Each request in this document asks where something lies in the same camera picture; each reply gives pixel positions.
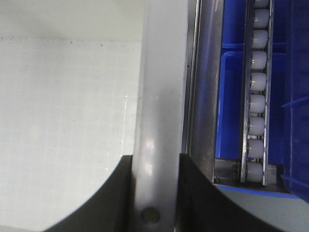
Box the right side roller track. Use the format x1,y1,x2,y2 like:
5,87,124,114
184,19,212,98
239,0,274,186

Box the metal shelf divider rail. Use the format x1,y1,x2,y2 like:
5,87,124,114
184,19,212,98
182,0,224,173

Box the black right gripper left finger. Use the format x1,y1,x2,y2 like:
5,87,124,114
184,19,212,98
0,155,136,232

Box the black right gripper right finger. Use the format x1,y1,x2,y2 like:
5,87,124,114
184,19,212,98
175,154,309,232

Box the large blue bin right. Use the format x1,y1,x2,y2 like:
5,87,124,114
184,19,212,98
282,0,309,201

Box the white translucent plastic tote bin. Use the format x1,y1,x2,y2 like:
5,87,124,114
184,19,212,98
0,0,189,232

